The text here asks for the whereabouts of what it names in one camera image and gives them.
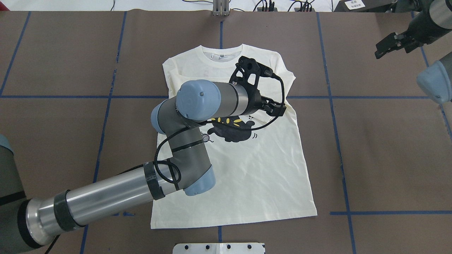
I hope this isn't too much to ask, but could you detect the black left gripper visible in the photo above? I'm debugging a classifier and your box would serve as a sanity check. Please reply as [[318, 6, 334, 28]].
[[245, 89, 287, 117]]

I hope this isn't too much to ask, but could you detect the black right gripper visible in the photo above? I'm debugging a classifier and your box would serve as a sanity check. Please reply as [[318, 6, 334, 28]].
[[374, 31, 424, 59]]

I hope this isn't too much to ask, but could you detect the cream long-sleeve cat shirt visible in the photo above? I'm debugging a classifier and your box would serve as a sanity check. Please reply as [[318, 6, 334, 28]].
[[150, 44, 317, 229]]

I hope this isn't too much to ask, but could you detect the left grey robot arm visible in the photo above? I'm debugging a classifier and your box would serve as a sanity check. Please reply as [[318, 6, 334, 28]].
[[1, 78, 222, 254]]

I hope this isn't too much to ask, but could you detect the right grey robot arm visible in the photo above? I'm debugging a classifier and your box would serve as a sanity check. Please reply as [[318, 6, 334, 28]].
[[374, 0, 452, 105]]

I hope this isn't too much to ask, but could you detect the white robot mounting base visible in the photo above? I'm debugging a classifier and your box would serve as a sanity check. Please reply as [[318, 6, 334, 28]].
[[172, 242, 266, 254]]

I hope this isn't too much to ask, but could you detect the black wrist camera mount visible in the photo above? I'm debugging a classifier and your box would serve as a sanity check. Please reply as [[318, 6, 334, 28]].
[[229, 56, 273, 88]]

